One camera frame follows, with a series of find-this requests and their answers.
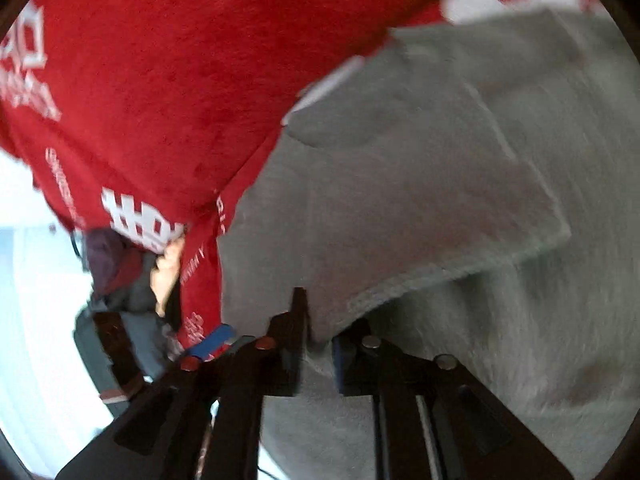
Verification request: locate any grey fleece garment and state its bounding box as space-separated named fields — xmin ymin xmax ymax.
xmin=218 ymin=10 xmax=639 ymax=479

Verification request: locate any pile of dark clothes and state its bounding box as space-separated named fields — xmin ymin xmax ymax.
xmin=73 ymin=229 xmax=184 ymax=417

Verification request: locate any red sofa cover white lettering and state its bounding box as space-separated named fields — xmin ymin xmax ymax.
xmin=1 ymin=0 xmax=596 ymax=347

